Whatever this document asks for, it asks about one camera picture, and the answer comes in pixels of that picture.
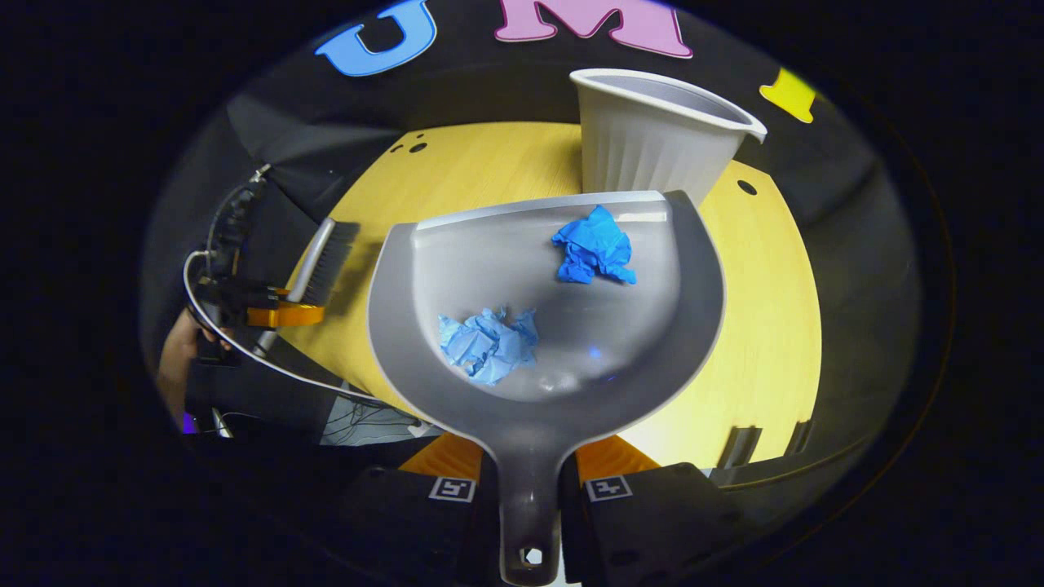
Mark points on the light blue paper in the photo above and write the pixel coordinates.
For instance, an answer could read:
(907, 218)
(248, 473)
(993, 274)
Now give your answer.
(488, 346)

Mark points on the wooden desktop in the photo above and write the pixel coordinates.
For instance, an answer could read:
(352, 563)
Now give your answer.
(767, 326)

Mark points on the small grey broom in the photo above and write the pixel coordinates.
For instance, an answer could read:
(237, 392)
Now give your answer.
(326, 261)

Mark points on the grey dustpan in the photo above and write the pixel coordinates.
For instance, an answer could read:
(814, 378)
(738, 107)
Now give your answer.
(530, 269)

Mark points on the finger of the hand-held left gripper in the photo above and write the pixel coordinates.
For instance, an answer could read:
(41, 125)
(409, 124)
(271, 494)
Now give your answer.
(285, 315)

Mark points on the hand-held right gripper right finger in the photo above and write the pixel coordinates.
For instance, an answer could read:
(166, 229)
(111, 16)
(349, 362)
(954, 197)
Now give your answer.
(652, 522)

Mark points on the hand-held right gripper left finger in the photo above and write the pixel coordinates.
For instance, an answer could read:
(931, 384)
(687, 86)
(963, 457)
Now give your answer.
(408, 522)

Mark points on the dark blue paper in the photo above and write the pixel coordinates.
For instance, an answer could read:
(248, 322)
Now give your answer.
(595, 249)

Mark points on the grey ribbed garbage bin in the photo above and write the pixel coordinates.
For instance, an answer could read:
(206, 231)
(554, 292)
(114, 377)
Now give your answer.
(644, 147)

